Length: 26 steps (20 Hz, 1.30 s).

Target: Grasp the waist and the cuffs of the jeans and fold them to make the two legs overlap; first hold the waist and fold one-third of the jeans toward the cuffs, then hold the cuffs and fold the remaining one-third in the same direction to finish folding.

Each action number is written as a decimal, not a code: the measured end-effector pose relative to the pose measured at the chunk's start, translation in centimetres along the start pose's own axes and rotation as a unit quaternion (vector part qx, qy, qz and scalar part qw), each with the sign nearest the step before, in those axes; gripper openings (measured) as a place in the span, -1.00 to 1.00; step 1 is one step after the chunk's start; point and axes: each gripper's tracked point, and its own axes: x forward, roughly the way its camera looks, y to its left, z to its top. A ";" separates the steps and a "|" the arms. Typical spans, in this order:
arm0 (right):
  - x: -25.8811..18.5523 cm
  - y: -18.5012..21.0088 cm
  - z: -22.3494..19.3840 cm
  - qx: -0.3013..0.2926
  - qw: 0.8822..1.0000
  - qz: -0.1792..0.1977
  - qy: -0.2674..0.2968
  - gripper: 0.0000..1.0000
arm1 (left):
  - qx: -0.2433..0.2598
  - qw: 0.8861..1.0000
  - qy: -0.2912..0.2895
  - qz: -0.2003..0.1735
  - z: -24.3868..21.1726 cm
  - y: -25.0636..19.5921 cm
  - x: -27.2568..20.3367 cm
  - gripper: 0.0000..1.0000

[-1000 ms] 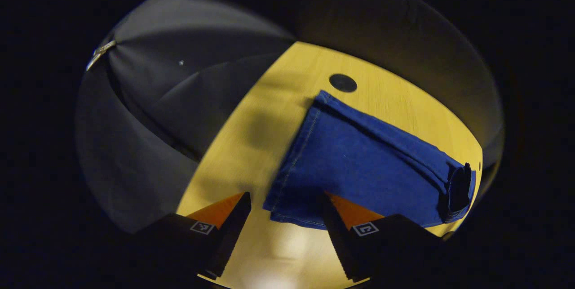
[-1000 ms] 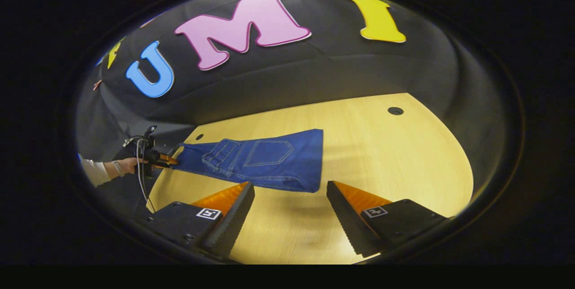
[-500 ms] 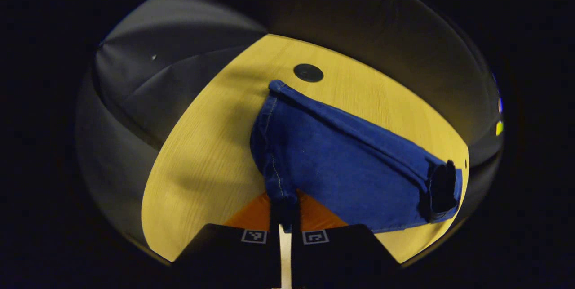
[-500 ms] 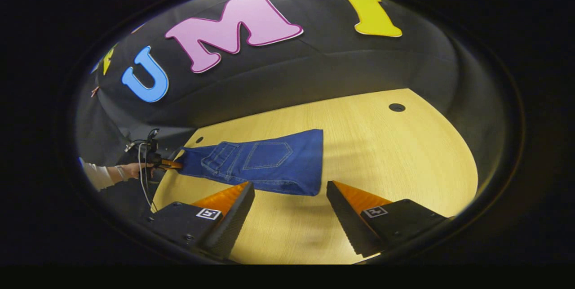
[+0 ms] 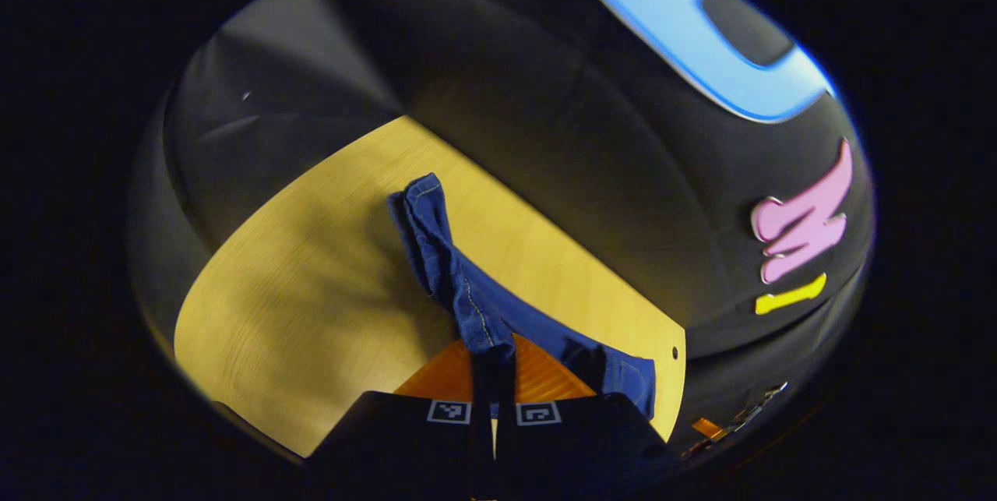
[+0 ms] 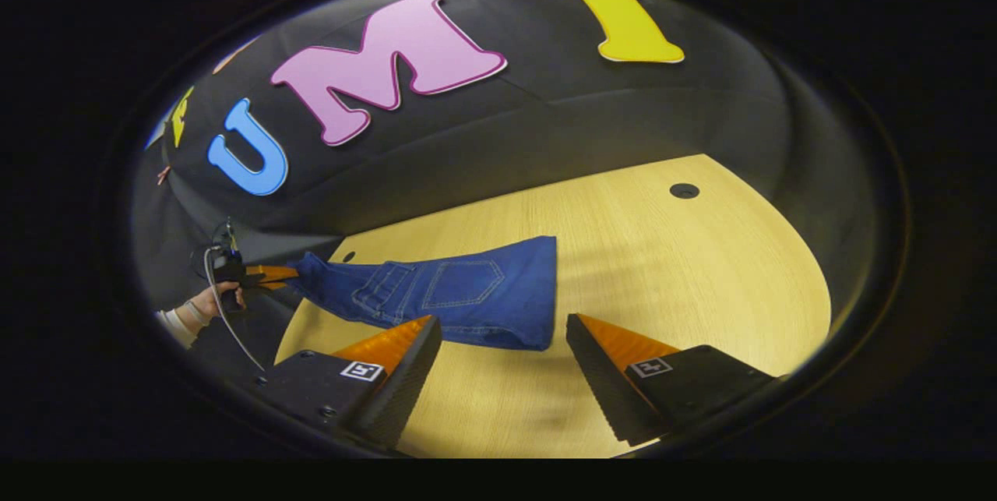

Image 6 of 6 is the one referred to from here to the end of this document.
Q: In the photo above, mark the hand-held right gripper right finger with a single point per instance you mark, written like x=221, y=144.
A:
x=604, y=384

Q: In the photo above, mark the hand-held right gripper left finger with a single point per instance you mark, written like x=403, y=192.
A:
x=405, y=388

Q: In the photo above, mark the small orange cloth clip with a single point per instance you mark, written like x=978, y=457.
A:
x=162, y=174

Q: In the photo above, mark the blue denim jeans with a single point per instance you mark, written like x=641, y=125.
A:
x=467, y=291

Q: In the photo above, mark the black backdrop cloth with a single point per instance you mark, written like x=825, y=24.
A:
x=584, y=119

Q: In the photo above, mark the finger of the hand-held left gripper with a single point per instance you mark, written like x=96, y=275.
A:
x=269, y=275

